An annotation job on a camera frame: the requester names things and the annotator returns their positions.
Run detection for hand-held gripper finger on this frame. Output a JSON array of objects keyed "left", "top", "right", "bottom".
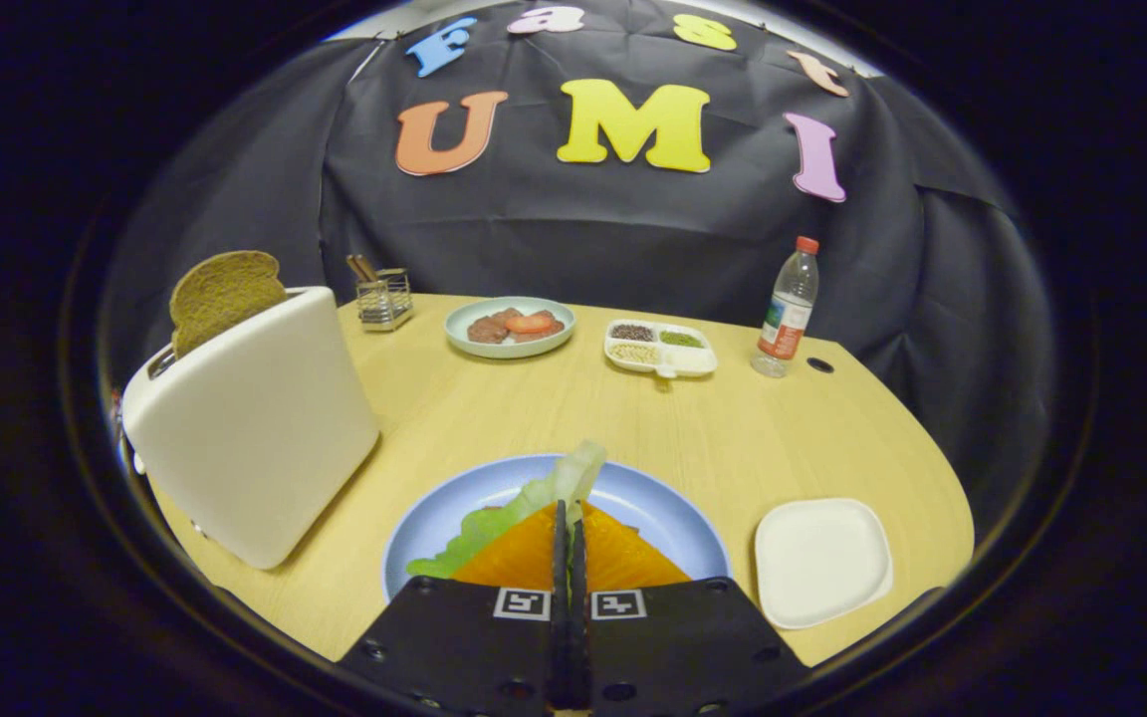
[
  {"left": 338, "top": 500, "right": 572, "bottom": 717},
  {"left": 571, "top": 501, "right": 811, "bottom": 717}
]

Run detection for green lettuce leaf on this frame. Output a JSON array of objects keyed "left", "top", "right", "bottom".
[{"left": 406, "top": 441, "right": 609, "bottom": 581}]

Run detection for round-topped brown bread slice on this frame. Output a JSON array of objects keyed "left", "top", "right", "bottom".
[{"left": 169, "top": 250, "right": 287, "bottom": 359}]

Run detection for blue round plate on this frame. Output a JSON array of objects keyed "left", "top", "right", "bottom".
[{"left": 380, "top": 454, "right": 732, "bottom": 603}]

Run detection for white square plate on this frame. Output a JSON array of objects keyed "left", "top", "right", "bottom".
[{"left": 754, "top": 498, "right": 895, "bottom": 631}]

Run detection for pale green round plate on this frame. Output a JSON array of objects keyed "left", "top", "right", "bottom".
[{"left": 444, "top": 296, "right": 577, "bottom": 359}]

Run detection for white divided seed tray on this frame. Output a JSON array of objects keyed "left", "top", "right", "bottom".
[{"left": 602, "top": 318, "right": 719, "bottom": 380}]

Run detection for brown meat pieces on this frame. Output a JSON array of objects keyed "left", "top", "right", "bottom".
[{"left": 467, "top": 308, "right": 567, "bottom": 346}]

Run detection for clear bottle red cap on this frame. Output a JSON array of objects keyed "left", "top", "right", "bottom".
[{"left": 751, "top": 236, "right": 821, "bottom": 379}]

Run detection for white toaster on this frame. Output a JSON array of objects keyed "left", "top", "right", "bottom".
[{"left": 122, "top": 287, "right": 381, "bottom": 571}]

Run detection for black backdrop cloth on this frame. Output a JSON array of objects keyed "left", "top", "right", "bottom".
[{"left": 111, "top": 0, "right": 1052, "bottom": 539}]

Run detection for wire utensil holder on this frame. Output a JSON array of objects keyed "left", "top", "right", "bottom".
[{"left": 355, "top": 267, "right": 414, "bottom": 333}]

